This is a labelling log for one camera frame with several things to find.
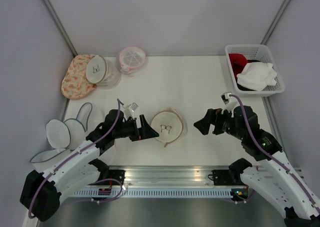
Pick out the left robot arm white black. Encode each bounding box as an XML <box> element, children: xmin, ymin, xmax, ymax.
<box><xmin>20</xmin><ymin>109</ymin><xmax>159</xmax><ymax>222</ymax></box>

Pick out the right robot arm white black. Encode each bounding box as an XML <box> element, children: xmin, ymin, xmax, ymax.
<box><xmin>193</xmin><ymin>105</ymin><xmax>320</xmax><ymax>227</ymax></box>

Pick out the red garment in basket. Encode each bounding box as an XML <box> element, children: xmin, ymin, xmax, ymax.
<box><xmin>228</xmin><ymin>53</ymin><xmax>249</xmax><ymax>77</ymax></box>

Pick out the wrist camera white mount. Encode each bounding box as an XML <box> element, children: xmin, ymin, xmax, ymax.
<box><xmin>221</xmin><ymin>92</ymin><xmax>238</xmax><ymax>113</ymax></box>
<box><xmin>123</xmin><ymin>102</ymin><xmax>139</xmax><ymax>119</ymax></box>

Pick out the floral peach laundry bag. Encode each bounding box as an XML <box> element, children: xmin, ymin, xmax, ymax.
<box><xmin>61</xmin><ymin>54</ymin><xmax>97</xmax><ymax>100</ymax></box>

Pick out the white slotted cable duct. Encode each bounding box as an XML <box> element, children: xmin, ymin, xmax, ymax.
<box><xmin>71</xmin><ymin>187</ymin><xmax>233</xmax><ymax>199</ymax></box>

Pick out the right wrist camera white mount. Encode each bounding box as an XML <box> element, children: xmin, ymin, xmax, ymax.
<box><xmin>221</xmin><ymin>92</ymin><xmax>238</xmax><ymax>113</ymax></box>

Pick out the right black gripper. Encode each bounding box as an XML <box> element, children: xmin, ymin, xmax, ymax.
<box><xmin>193</xmin><ymin>105</ymin><xmax>245</xmax><ymax>140</ymax></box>

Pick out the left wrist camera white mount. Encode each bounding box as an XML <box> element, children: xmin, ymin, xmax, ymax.
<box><xmin>123</xmin><ymin>102</ymin><xmax>139</xmax><ymax>119</ymax></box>

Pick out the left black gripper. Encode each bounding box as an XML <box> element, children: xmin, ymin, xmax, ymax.
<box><xmin>113</xmin><ymin>114</ymin><xmax>159</xmax><ymax>142</ymax></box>

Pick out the beige round mesh laundry bag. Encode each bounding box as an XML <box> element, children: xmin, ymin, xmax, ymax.
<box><xmin>150</xmin><ymin>107</ymin><xmax>188</xmax><ymax>148</ymax></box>

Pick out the white grey-trimmed mesh laundry bag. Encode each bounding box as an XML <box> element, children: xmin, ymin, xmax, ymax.
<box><xmin>29</xmin><ymin>102</ymin><xmax>105</xmax><ymax>178</ymax></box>

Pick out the white bra in basket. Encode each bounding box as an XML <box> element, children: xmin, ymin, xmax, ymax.
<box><xmin>236</xmin><ymin>62</ymin><xmax>278</xmax><ymax>91</ymax></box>

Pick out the white plastic basket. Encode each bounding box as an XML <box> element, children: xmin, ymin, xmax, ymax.
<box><xmin>225</xmin><ymin>44</ymin><xmax>285</xmax><ymax>97</ymax></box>

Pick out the pink trimmed mesh laundry bag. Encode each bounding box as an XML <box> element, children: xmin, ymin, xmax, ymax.
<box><xmin>115</xmin><ymin>46</ymin><xmax>147</xmax><ymax>75</ymax></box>

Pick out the beige cylindrical mesh laundry bag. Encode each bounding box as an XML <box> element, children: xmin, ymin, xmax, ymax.
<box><xmin>85</xmin><ymin>55</ymin><xmax>122</xmax><ymax>89</ymax></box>

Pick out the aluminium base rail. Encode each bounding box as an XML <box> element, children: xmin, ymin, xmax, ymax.
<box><xmin>34</xmin><ymin>164</ymin><xmax>306</xmax><ymax>188</ymax></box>

